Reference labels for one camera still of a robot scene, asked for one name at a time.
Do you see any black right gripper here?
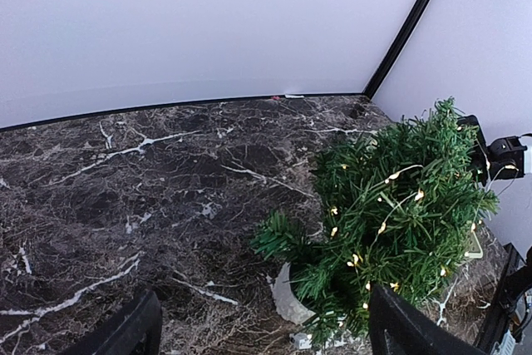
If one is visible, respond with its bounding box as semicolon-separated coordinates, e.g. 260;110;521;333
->
470;136;527;185

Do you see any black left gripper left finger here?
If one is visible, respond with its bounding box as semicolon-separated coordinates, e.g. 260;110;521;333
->
62;289;162;355

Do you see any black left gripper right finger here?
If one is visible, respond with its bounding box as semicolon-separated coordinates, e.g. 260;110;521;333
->
369;284;482;355

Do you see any fairy light battery box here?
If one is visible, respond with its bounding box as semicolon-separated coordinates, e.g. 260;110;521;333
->
289;333;312;351

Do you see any beige perforated plastic basket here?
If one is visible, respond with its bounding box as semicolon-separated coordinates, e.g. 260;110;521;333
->
465;231;484;259

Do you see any fairy light string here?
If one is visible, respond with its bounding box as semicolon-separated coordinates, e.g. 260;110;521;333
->
328;121;520;323

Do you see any small green christmas tree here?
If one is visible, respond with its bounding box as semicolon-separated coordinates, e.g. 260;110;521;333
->
251;98;499;348

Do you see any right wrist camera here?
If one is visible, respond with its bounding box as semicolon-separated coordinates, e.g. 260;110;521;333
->
457;115;481;134

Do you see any right black frame post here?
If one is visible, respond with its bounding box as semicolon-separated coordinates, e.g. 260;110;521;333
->
362;0;431;100

